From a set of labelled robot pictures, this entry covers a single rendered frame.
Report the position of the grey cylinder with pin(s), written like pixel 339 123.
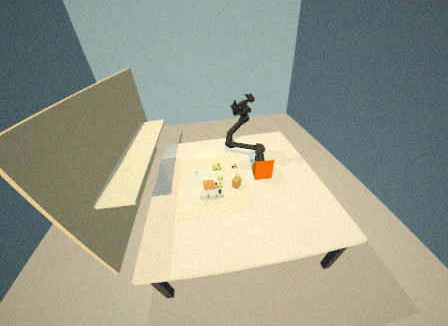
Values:
pixel 204 195
pixel 212 194

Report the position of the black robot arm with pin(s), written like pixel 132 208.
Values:
pixel 259 148

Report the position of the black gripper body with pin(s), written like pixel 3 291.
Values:
pixel 243 103

